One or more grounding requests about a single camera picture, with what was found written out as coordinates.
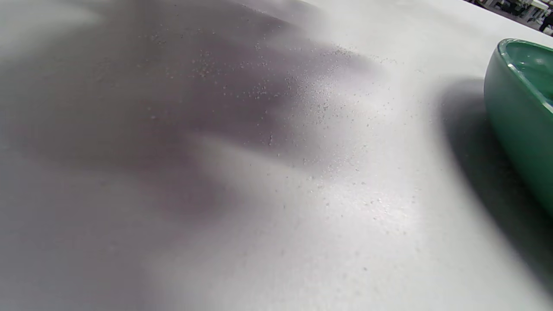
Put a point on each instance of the green ceramic plate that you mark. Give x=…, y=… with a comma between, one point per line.
x=518, y=129

